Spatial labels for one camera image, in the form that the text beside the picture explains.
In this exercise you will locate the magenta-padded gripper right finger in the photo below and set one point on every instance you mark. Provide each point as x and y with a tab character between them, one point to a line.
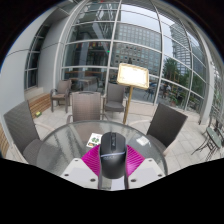
135	160

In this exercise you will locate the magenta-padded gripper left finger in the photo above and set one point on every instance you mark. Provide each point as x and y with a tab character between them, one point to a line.
90	160

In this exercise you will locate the dark grey computer mouse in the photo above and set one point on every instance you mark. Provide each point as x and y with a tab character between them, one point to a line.
112	156

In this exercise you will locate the white printed menu card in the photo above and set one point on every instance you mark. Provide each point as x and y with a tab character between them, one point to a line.
94	140

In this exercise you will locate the brown wicker chair with armrests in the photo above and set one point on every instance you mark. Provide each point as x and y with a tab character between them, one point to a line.
20	126
86	106
62	88
166	126
115	96

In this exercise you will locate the wooden slatted bench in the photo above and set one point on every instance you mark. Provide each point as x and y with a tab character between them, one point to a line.
3	141
40	104

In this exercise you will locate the black metal chairs group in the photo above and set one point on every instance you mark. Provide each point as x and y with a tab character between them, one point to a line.
213	136

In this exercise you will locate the gold-framed menu stand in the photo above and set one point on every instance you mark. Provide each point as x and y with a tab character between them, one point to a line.
132	76

